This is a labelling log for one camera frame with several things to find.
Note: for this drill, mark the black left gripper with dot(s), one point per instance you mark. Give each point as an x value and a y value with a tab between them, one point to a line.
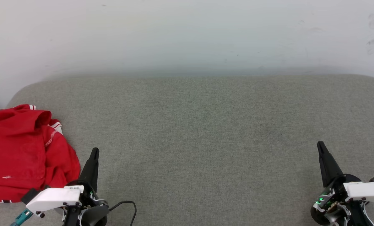
87	197

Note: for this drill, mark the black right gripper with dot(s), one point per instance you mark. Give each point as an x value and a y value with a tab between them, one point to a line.
331	202

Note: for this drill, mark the red white basketball jersey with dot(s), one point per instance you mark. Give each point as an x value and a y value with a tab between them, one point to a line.
17	147

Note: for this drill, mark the grey fabric sofa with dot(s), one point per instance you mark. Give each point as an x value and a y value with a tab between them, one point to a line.
205	141

